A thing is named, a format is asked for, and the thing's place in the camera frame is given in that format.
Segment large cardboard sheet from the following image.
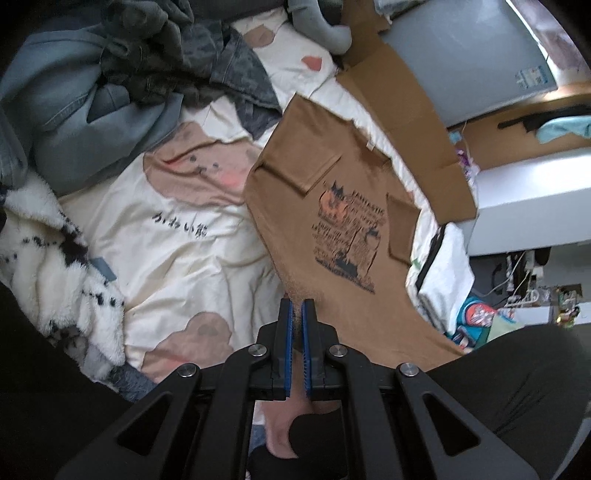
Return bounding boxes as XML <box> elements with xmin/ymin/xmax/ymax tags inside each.
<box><xmin>335</xmin><ymin>0</ymin><xmax>478</xmax><ymax>227</ymax></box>

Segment white cabinet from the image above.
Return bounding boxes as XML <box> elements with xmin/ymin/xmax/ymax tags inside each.
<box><xmin>443</xmin><ymin>152</ymin><xmax>591</xmax><ymax>257</ymax></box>

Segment black strap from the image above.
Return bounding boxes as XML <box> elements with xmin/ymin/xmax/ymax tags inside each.
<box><xmin>498</xmin><ymin>113</ymin><xmax>541</xmax><ymax>131</ymax></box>

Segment teal floral blanket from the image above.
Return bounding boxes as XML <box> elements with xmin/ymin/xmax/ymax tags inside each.
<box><xmin>445</xmin><ymin>295</ymin><xmax>518</xmax><ymax>354</ymax></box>

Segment light grey folded sweatshirt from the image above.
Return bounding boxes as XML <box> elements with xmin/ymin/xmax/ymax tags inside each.
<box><xmin>416</xmin><ymin>222</ymin><xmax>476</xmax><ymax>333</ymax></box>

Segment blue grey garment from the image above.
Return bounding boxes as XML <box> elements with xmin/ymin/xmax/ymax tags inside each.
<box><xmin>0</xmin><ymin>21</ymin><xmax>185</xmax><ymax>195</ymax></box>

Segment grey neck pillow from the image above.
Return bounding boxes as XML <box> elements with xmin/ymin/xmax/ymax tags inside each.
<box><xmin>286</xmin><ymin>0</ymin><xmax>354</xmax><ymax>54</ymax></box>

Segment cream bear print bed sheet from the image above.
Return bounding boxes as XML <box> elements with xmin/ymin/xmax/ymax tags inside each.
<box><xmin>60</xmin><ymin>7</ymin><xmax>444</xmax><ymax>402</ymax></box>

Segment white fluffy spotted blanket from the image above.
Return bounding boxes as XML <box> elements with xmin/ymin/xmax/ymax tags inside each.
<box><xmin>0</xmin><ymin>173</ymin><xmax>127</xmax><ymax>384</ymax></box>

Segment teal cloth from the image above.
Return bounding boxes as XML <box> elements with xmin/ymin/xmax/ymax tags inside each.
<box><xmin>536</xmin><ymin>115</ymin><xmax>591</xmax><ymax>144</ymax></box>

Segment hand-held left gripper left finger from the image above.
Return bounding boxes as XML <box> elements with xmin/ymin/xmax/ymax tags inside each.
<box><xmin>55</xmin><ymin>298</ymin><xmax>294</xmax><ymax>480</ymax></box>

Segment purple white refill pouch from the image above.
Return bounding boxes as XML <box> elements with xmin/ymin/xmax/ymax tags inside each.
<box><xmin>455</xmin><ymin>136</ymin><xmax>478</xmax><ymax>185</ymax></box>

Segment brown printed t-shirt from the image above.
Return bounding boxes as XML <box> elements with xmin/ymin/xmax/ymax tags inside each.
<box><xmin>244</xmin><ymin>92</ymin><xmax>465</xmax><ymax>374</ymax></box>

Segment grey plastic-wrapped mattress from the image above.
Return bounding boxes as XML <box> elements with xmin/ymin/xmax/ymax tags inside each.
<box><xmin>379</xmin><ymin>0</ymin><xmax>561</xmax><ymax>127</ymax></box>

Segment dark grey crumpled garment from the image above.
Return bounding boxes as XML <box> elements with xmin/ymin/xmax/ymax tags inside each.
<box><xmin>99</xmin><ymin>0</ymin><xmax>222</xmax><ymax>107</ymax></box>

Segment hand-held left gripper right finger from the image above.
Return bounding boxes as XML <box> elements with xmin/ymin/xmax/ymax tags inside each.
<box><xmin>301</xmin><ymin>298</ymin><xmax>541</xmax><ymax>480</ymax></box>

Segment brown board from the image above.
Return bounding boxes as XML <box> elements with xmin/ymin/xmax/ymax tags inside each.
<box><xmin>462</xmin><ymin>80</ymin><xmax>591</xmax><ymax>169</ymax></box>

